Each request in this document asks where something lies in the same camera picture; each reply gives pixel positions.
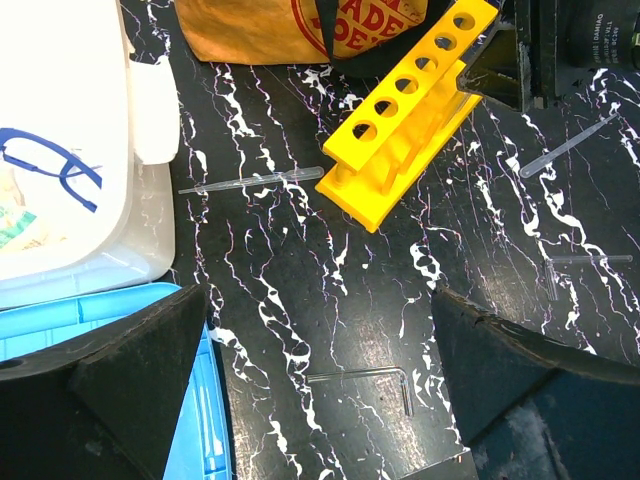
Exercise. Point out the bent glass tube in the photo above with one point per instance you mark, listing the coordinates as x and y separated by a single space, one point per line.
398 372

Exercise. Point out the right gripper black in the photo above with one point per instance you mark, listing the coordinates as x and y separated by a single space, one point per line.
550 49

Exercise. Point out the packaged gloves clear bag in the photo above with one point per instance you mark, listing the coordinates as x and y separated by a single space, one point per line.
21 228

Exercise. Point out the short clear test tube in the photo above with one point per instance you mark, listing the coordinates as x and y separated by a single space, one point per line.
461 96

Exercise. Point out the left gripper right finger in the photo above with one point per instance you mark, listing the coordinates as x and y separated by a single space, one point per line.
530 407

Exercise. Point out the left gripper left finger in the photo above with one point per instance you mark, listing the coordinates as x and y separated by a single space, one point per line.
105 404

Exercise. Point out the yellow test tube rack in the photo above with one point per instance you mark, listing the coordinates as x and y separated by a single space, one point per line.
384 145

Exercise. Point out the brown paper bag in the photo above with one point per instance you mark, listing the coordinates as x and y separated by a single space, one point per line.
358 38

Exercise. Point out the clear pipette tube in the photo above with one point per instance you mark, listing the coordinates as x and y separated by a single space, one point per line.
546 159

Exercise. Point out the light blue tub lid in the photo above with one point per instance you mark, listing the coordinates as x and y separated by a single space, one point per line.
201 447

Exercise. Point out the blue safety glasses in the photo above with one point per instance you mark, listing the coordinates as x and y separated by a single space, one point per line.
34 154

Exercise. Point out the white plastic tub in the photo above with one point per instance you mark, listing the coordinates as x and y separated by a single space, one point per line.
87 137

